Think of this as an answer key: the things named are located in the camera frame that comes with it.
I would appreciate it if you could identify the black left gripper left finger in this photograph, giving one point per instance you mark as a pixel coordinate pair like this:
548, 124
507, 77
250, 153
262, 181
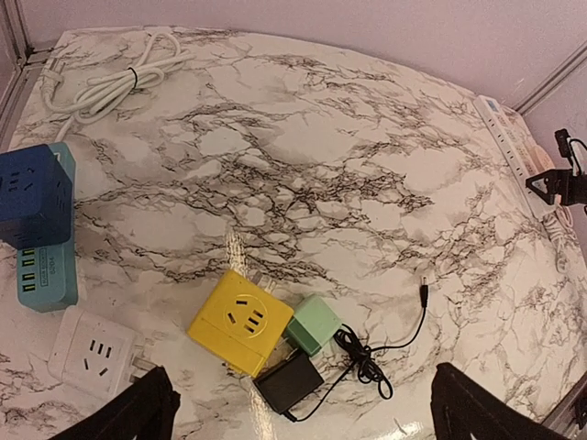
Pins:
145, 410

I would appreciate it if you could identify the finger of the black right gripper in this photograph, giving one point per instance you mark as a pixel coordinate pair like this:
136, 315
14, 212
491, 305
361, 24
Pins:
553, 186

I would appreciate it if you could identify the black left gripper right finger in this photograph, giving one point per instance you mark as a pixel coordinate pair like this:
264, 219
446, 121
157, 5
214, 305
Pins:
463, 409

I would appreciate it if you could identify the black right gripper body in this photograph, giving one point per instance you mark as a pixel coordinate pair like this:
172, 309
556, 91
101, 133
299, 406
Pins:
576, 189

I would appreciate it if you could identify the long white power strip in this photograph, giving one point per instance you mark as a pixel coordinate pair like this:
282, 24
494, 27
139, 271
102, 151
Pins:
512, 137

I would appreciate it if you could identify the white cube socket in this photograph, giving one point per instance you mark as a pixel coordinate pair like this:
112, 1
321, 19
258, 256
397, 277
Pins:
96, 355

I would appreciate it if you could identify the teal power strip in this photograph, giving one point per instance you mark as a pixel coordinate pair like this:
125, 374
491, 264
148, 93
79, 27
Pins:
47, 279

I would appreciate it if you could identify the blue cube socket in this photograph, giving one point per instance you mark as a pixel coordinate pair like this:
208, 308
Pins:
36, 198

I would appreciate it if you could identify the green plug adapter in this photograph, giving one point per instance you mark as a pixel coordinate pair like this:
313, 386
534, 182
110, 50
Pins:
312, 326

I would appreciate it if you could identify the pink round power strip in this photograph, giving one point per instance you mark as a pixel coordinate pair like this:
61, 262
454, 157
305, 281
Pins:
560, 223

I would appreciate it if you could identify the yellow cube socket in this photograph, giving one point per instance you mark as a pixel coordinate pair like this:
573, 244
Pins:
240, 323

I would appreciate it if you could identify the right aluminium frame post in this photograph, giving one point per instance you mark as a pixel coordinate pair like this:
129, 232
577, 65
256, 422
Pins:
570, 65

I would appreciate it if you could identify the aluminium frame post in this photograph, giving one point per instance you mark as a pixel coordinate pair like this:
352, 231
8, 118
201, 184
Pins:
570, 65
21, 64

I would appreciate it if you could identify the left aluminium frame post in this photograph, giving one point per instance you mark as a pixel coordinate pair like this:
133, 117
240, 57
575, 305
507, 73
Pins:
21, 64

